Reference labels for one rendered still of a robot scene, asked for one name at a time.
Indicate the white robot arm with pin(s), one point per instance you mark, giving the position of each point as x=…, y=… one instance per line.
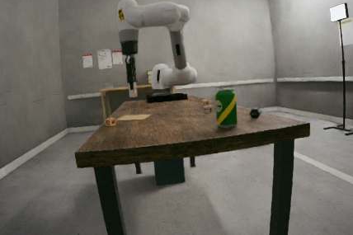
x=131, y=17

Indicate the beige square mat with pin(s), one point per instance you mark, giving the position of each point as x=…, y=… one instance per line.
x=133, y=117

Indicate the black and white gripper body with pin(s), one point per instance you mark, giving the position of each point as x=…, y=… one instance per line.
x=129, y=47

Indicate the green drink can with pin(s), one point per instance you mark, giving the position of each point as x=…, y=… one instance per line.
x=226, y=108

